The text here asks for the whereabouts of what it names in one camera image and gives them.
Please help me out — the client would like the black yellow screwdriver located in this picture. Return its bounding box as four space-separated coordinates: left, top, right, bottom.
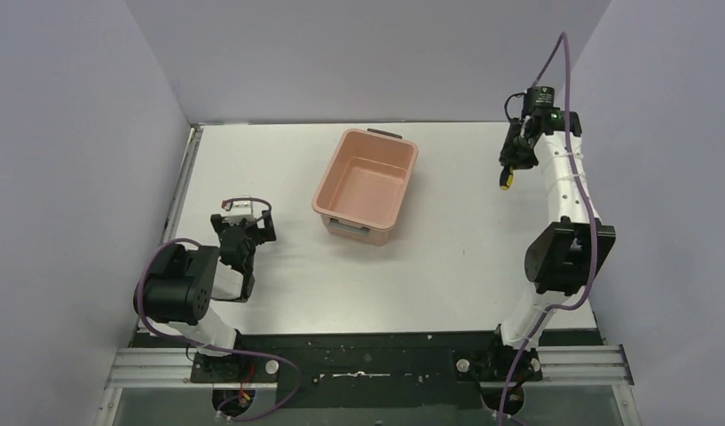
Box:
499 166 514 191

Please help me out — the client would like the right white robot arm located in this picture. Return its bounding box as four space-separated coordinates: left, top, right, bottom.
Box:
500 114 616 351

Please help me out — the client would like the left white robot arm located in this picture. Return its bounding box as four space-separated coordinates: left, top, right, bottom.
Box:
133 209 276 382

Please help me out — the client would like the pink plastic bin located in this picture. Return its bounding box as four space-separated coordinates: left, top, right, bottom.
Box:
311 129 419 246

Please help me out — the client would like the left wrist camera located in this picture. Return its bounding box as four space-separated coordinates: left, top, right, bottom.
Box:
221 196 272 225

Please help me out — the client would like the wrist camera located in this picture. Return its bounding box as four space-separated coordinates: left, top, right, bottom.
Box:
504 86 565 140
221 196 272 225

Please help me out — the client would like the aluminium left side rail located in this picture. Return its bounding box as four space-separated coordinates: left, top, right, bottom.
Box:
161 124 203 242

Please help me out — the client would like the aluminium rail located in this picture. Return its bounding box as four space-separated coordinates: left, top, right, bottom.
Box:
105 345 634 390
161 124 203 242

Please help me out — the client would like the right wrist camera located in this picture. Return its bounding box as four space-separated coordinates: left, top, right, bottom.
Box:
504 86 565 140

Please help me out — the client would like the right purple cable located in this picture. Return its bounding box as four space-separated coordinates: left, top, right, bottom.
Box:
494 31 600 426

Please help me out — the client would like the purple cable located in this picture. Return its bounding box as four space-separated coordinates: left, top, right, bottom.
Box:
136 237 303 423
494 31 600 426

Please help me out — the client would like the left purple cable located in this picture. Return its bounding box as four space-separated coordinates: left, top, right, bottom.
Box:
136 237 303 423

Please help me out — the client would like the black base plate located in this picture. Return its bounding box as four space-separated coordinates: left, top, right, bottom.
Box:
130 330 604 413

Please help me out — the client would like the aluminium front rail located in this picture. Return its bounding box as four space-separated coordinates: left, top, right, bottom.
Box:
105 345 634 390

